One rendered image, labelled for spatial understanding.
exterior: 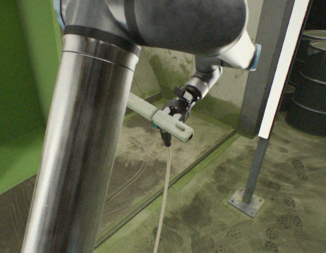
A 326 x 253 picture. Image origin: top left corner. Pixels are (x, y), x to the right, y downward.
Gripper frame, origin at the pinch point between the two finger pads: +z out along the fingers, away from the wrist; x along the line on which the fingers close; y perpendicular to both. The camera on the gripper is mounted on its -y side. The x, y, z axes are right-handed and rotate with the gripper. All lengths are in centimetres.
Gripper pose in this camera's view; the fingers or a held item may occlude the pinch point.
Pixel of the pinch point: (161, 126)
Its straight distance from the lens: 83.1
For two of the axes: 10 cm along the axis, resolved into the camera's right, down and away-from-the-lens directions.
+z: -6.0, 7.2, -3.4
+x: -7.9, -4.9, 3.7
